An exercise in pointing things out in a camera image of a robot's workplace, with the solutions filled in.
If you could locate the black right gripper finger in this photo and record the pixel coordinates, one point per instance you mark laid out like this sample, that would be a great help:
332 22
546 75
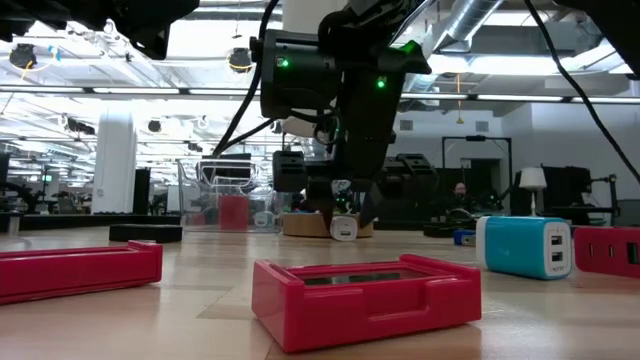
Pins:
324 197
371 200

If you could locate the white USB wall charger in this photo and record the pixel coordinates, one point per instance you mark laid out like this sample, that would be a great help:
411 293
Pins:
343 228

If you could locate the small blue rectangular block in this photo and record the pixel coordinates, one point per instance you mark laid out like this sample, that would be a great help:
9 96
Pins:
462 236

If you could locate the red digital clock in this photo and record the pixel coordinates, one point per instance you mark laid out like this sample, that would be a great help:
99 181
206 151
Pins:
350 310
75 272

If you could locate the blue white USB charger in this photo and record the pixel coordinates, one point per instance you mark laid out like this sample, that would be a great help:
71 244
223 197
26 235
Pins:
515 247

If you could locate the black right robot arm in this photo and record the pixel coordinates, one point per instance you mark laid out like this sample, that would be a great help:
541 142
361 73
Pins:
300 75

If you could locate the white table lamp wooden base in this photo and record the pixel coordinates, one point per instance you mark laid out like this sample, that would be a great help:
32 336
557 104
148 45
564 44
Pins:
305 225

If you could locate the person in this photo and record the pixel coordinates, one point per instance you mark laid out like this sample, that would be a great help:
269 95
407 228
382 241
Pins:
460 192

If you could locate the clear plastic bin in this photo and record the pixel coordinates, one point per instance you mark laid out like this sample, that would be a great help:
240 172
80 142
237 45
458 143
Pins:
197 220

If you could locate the small white background lamp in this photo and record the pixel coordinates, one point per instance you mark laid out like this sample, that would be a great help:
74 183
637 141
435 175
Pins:
533 179

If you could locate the black tall column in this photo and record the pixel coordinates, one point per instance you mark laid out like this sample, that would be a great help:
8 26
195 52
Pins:
141 192

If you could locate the black background rig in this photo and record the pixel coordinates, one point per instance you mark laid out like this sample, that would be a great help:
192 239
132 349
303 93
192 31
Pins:
565 190

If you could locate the white room pillar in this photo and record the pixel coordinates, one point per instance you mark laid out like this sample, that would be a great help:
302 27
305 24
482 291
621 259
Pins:
114 160

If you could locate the black gantry frame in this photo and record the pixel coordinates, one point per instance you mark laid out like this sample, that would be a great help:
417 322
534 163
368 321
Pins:
475 138

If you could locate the black partition wall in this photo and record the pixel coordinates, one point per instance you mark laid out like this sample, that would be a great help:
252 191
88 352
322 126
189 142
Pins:
487 200

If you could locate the silver ceiling duct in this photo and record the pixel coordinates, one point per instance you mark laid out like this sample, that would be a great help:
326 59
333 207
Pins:
465 25

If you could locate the black ceiling camera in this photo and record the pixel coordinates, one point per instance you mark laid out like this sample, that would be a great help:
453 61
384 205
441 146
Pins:
240 60
22 56

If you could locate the black aluminium table frame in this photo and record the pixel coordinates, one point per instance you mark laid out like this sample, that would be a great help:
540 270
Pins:
60 222

